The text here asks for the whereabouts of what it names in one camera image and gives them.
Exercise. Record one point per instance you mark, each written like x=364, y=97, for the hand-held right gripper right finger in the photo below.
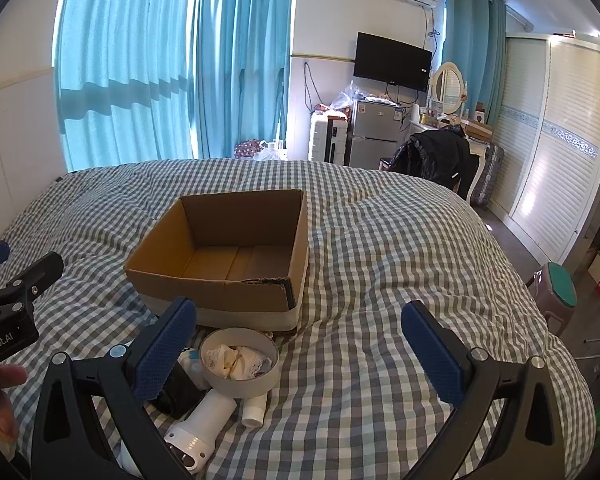
x=432, y=355

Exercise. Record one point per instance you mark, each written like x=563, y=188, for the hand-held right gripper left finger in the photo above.
x=162, y=355

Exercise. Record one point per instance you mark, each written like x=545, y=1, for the black pouch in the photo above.
x=180, y=395

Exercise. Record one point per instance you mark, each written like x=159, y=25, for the white tissue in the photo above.
x=235, y=360

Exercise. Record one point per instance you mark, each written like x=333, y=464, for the cardboard box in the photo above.
x=205, y=287

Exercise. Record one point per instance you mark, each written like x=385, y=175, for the white round container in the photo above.
x=240, y=388

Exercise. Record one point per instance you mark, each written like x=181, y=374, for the small white bottle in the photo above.
x=254, y=410

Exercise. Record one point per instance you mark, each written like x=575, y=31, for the person's left hand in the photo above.
x=7, y=377

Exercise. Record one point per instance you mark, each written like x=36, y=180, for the grey checkered blanket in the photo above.
x=380, y=260

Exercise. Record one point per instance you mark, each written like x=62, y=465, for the stool with green cushion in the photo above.
x=560, y=287

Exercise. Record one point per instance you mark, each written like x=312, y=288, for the grey suitcase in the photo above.
x=490, y=172

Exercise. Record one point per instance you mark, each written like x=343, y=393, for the black jacket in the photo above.
x=440, y=157

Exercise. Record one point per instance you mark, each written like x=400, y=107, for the white dressing table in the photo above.
x=480, y=150

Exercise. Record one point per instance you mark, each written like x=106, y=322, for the floral bag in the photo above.
x=247, y=150

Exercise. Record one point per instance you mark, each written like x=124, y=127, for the wide blue curtain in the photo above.
x=240, y=60
x=125, y=60

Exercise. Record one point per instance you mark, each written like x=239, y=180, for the white plastic bag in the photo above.
x=270, y=152

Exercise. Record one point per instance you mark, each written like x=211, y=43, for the silver fridge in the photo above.
x=375, y=132

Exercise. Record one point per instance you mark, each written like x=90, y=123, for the white suitcase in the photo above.
x=327, y=137

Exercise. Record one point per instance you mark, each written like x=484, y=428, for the white louvred wardrobe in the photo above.
x=555, y=135

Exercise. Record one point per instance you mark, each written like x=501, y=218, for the oval white mirror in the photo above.
x=447, y=87

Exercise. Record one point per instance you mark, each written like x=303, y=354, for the clear plastic bag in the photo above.
x=350, y=95

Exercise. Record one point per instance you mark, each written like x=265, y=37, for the narrow blue curtain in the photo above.
x=460, y=25
x=497, y=60

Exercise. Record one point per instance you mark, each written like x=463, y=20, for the black wall television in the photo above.
x=392, y=62

